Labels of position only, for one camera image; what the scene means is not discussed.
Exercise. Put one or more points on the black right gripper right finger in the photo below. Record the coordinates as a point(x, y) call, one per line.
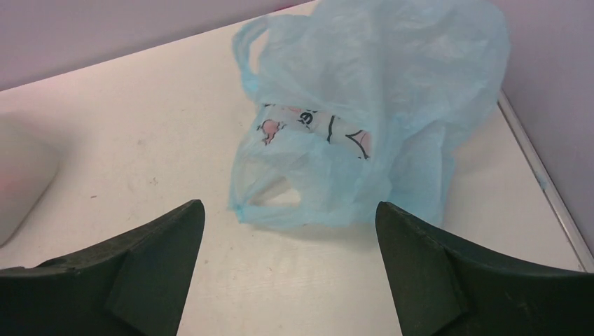
point(442, 284)

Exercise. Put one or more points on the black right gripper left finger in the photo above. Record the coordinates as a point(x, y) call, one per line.
point(135, 283)

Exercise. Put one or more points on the light blue plastic bag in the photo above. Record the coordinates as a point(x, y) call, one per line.
point(362, 102)

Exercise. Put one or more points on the white plastic basket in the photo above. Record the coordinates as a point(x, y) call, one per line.
point(29, 164)

